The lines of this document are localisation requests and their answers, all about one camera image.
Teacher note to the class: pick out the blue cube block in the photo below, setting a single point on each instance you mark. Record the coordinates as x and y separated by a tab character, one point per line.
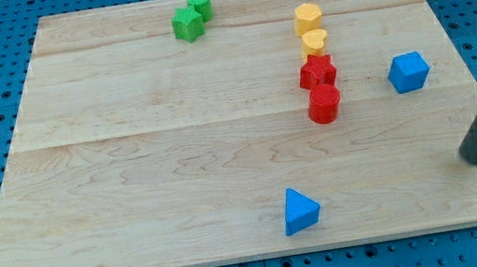
408	72

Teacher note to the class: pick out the green cylinder block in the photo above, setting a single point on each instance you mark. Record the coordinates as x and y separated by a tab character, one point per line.
204	7

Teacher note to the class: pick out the yellow heart block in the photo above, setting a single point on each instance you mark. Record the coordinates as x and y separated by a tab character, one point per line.
314	43

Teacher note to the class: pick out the green star block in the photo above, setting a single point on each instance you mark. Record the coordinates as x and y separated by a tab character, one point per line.
187	24

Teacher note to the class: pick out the yellow hexagon block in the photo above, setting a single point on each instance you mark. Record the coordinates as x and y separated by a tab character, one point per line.
306	18

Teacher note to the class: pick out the red cylinder block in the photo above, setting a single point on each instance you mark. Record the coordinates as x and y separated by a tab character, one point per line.
323	102

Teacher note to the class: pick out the blue triangle block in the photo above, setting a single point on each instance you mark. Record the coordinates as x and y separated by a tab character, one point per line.
300	212

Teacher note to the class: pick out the red star block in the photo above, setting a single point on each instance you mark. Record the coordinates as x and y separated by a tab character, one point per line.
318	69

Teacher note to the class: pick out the wooden board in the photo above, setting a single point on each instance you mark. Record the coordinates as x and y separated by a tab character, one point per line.
132	148

